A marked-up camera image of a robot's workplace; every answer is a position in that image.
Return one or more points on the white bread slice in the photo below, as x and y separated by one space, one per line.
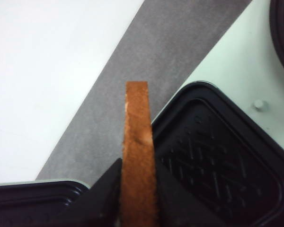
138 195

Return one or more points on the black frying pan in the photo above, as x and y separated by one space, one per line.
276 21

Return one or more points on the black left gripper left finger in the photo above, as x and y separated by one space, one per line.
96 207

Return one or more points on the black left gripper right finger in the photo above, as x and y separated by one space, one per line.
177 207

